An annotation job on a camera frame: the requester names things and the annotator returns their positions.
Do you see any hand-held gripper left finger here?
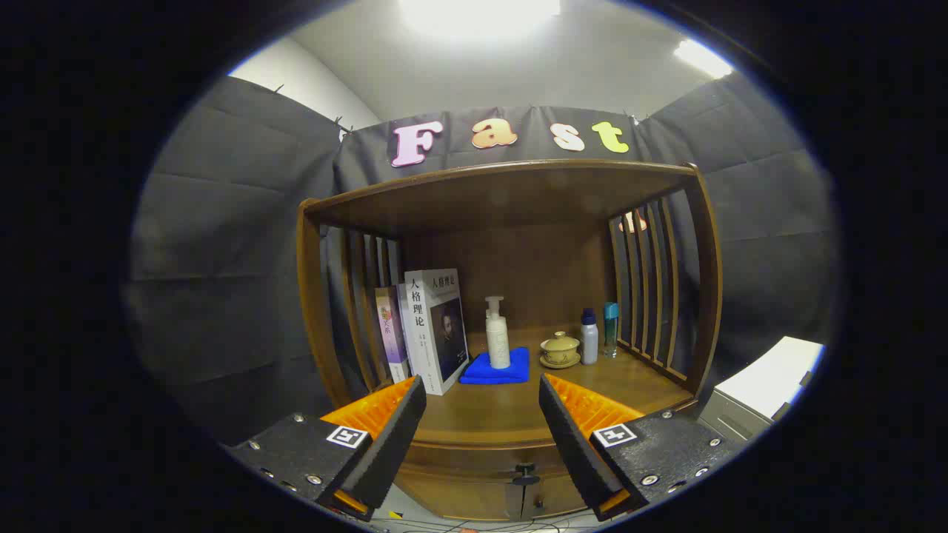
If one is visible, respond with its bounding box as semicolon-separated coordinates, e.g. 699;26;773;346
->
226;375;428;523

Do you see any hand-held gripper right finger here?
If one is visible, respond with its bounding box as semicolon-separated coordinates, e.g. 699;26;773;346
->
538;373;744;523

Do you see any wooden drawer with black knob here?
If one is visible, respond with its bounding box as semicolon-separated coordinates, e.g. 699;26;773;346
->
396;440;575;486

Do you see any wooden countertop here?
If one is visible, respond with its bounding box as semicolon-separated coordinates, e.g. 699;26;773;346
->
348;326;701;449

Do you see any grey plastic drawer unit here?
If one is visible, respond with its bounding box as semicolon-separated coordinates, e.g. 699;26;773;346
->
696;337;827;445

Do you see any wooden cabinet with slatted sides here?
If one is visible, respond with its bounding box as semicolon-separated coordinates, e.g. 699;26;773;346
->
296;159;723;523

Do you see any yellow lidded teacup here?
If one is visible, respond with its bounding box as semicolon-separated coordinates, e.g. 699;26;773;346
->
541;331;581;363

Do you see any white bottle with blue cap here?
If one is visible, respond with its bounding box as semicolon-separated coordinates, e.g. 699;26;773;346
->
580;308;599;366

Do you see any purple book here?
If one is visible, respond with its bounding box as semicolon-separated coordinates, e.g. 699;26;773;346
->
375;286;410;384

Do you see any blue folded cloth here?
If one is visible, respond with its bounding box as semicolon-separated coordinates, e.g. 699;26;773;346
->
458;346;531;386

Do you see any large white portrait book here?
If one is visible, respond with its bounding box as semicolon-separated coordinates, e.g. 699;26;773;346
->
404;268;470;396

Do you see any thin white book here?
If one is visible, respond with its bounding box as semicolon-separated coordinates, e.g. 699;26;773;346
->
398;284;415;382

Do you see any teal transparent bottle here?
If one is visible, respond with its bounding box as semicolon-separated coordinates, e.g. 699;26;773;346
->
602;301;620;359

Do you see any white pump bottle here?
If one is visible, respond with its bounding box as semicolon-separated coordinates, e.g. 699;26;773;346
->
485;296;512;369

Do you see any small ceiling light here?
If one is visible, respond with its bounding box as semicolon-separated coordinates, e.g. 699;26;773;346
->
672;38;734;80

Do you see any large ceiling light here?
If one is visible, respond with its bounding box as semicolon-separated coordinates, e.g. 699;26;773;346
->
398;0;562;41

